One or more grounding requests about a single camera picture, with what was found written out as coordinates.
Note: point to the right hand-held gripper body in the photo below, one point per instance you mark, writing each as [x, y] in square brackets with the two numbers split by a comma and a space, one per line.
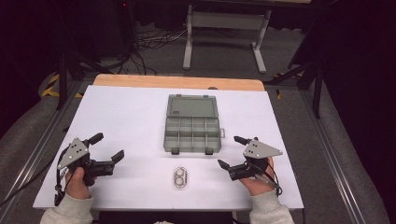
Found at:
[260, 150]

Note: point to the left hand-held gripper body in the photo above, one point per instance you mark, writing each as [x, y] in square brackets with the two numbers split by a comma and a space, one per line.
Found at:
[74, 152]

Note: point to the person's left hand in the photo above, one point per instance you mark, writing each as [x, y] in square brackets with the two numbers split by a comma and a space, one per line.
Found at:
[76, 186]

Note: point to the person's right hand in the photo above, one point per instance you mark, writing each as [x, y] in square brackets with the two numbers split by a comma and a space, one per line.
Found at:
[261, 185]

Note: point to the white table sheet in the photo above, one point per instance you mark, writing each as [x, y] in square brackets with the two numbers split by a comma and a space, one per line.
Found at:
[134, 124]

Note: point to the small clear oval case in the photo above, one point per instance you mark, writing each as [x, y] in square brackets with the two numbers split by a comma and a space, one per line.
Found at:
[180, 177]

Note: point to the grey clear compartment organizer box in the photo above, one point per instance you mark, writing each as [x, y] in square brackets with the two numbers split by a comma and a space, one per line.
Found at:
[192, 127]

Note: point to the yellow black hazard tape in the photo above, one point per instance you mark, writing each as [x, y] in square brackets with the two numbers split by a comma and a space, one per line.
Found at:
[51, 88]

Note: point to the black metal stand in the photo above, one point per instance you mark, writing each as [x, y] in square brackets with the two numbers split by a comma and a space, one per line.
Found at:
[63, 77]
[316, 90]

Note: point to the aluminium floor rail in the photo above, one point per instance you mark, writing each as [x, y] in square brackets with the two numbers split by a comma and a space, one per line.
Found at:
[34, 155]
[334, 165]

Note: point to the grey metal desk frame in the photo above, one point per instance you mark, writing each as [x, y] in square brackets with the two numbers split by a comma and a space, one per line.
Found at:
[229, 21]

